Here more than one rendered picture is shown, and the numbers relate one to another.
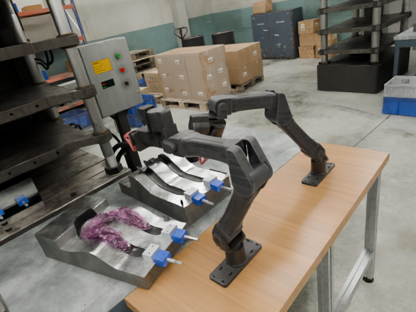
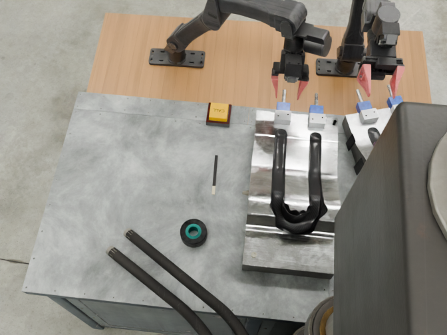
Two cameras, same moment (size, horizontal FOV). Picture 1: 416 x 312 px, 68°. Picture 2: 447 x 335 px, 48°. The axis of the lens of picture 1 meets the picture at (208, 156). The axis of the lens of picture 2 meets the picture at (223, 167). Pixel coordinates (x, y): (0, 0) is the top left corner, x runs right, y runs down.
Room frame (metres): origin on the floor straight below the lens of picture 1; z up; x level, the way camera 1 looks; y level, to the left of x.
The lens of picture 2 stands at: (1.82, 0.51, 2.26)
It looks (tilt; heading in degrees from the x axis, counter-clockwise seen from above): 63 degrees down; 227
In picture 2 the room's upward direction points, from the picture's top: straight up
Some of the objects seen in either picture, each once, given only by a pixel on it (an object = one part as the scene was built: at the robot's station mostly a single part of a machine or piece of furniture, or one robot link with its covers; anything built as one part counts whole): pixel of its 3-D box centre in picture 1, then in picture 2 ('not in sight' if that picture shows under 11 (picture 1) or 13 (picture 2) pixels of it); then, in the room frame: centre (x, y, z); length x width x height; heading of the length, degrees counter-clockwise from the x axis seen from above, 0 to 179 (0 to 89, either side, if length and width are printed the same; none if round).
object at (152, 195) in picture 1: (169, 180); (293, 187); (1.24, 0.19, 0.87); 0.50 x 0.26 x 0.14; 41
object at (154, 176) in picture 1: (168, 173); (298, 176); (1.22, 0.19, 0.92); 0.35 x 0.16 x 0.09; 41
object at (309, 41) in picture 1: (317, 38); not in sight; (7.35, -3.02, 0.42); 0.86 x 0.33 x 0.83; 38
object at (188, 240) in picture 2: (192, 156); (193, 232); (1.55, 0.08, 0.82); 0.08 x 0.08 x 0.04
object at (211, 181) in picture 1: (219, 186); (283, 107); (1.07, -0.02, 0.89); 0.13 x 0.05 x 0.05; 41
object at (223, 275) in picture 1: (234, 252); (346, 62); (0.74, -0.02, 0.84); 0.20 x 0.07 x 0.08; 133
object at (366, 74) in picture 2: not in sight; (374, 80); (1.01, 0.20, 1.20); 0.09 x 0.07 x 0.07; 43
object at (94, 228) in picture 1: (110, 224); not in sight; (0.95, 0.40, 0.90); 0.26 x 0.18 x 0.08; 58
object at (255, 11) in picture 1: (262, 7); not in sight; (8.41, -2.08, 1.26); 0.42 x 0.33 x 0.29; 38
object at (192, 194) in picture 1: (200, 199); (316, 110); (1.00, 0.06, 0.89); 0.13 x 0.05 x 0.05; 42
